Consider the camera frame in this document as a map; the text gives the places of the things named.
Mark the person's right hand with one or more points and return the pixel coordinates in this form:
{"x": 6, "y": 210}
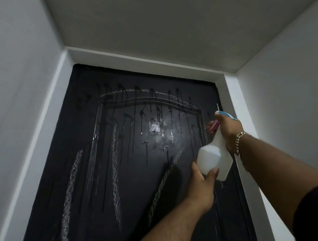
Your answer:
{"x": 229, "y": 131}

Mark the person's left hand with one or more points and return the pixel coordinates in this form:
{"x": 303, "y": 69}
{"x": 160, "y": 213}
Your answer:
{"x": 200, "y": 189}

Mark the person's right fingers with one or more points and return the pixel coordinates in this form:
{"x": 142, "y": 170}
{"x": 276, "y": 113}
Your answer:
{"x": 211, "y": 124}

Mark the person's left thumb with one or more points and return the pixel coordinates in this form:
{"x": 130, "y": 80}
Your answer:
{"x": 213, "y": 175}

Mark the white spray bottle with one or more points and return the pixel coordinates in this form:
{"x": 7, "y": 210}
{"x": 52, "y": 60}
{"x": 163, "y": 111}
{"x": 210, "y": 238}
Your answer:
{"x": 215, "y": 154}

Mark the person's left forearm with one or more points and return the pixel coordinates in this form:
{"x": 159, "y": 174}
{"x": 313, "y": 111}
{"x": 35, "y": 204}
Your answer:
{"x": 174, "y": 223}

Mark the person's right forearm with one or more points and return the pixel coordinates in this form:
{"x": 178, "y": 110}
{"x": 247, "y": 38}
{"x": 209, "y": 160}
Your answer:
{"x": 275, "y": 173}

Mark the black wooden door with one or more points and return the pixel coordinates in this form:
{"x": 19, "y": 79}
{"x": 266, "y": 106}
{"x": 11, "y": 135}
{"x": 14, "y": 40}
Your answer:
{"x": 129, "y": 159}

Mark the dark sleeve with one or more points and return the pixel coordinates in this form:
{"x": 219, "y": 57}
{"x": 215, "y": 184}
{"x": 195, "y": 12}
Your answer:
{"x": 306, "y": 213}

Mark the clear adhesive wall hook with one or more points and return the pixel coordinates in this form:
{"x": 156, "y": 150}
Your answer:
{"x": 154, "y": 127}

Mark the white door frame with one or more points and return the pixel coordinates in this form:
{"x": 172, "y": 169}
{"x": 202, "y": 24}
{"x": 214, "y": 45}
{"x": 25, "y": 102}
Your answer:
{"x": 139, "y": 74}

